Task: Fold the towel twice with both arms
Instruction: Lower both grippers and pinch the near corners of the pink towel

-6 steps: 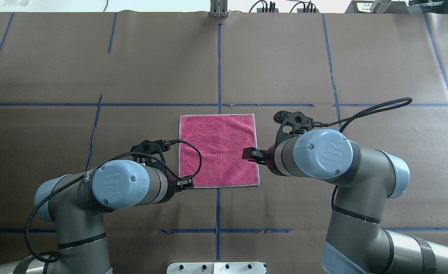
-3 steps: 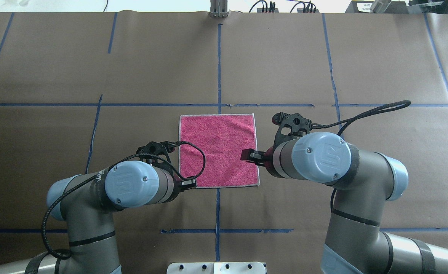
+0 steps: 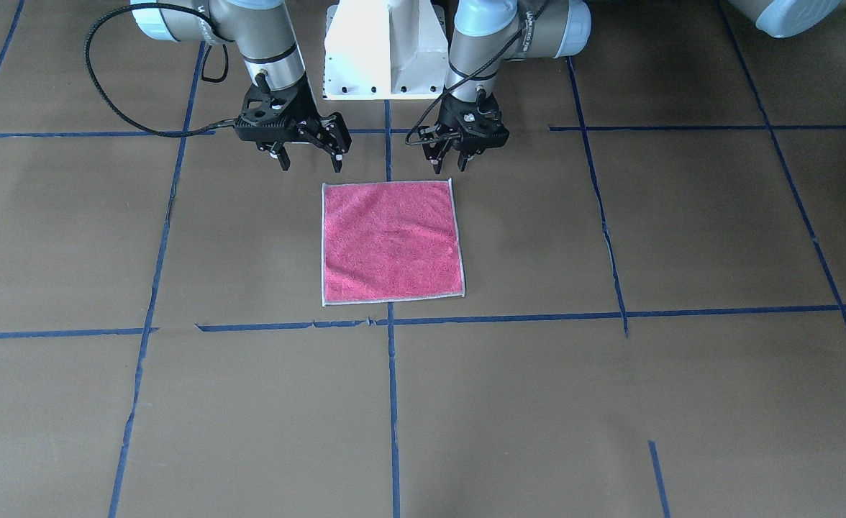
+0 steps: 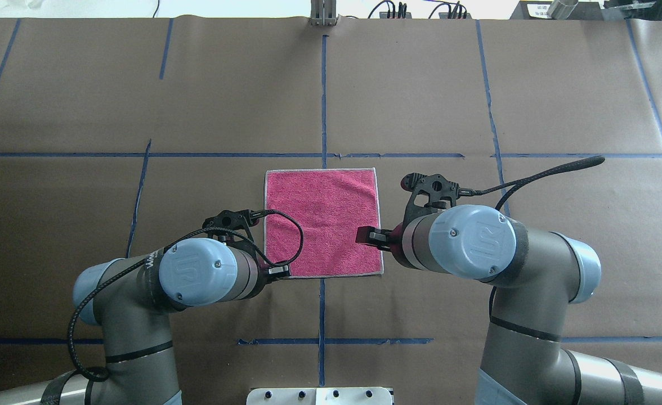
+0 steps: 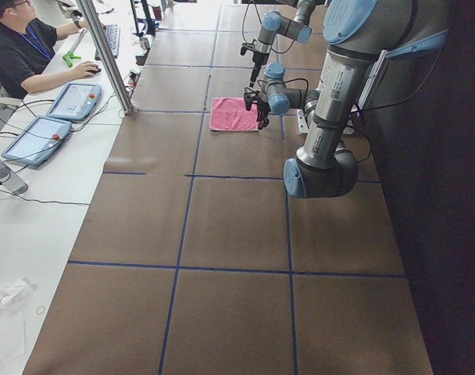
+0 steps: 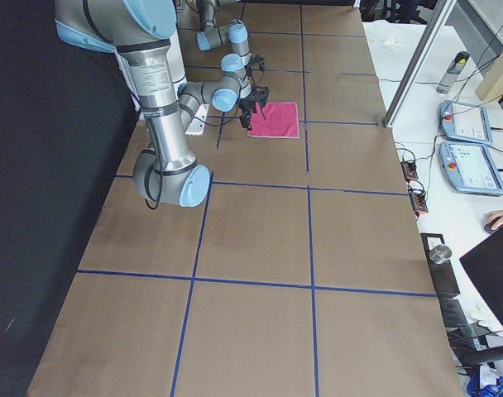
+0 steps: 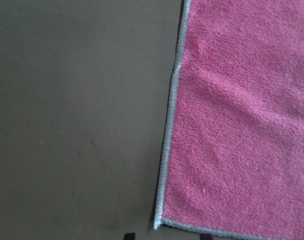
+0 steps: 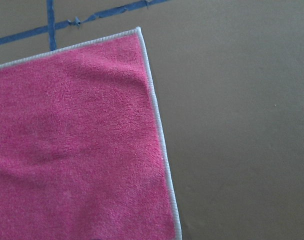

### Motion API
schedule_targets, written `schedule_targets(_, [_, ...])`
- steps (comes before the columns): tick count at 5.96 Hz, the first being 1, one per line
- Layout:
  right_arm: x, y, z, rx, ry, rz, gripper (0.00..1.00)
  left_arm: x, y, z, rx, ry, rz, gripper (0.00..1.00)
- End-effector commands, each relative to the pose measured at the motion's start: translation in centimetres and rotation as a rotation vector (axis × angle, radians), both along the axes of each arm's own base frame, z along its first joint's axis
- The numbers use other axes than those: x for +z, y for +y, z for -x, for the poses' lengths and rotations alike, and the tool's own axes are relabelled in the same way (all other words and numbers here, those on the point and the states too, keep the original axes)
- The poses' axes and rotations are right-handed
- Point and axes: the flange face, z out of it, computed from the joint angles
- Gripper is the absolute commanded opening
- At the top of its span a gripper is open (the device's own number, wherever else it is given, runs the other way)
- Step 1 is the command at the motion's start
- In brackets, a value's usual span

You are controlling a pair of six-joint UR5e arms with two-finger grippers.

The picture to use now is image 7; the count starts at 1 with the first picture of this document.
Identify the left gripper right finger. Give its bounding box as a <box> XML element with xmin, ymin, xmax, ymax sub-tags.
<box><xmin>199</xmin><ymin>233</ymin><xmax>212</xmax><ymax>240</ymax></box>

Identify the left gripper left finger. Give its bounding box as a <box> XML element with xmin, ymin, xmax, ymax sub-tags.
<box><xmin>123</xmin><ymin>232</ymin><xmax>136</xmax><ymax>240</ymax></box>

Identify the pink towel with grey edge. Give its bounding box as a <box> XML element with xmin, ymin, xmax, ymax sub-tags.
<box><xmin>153</xmin><ymin>0</ymin><xmax>304</xmax><ymax>240</ymax></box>

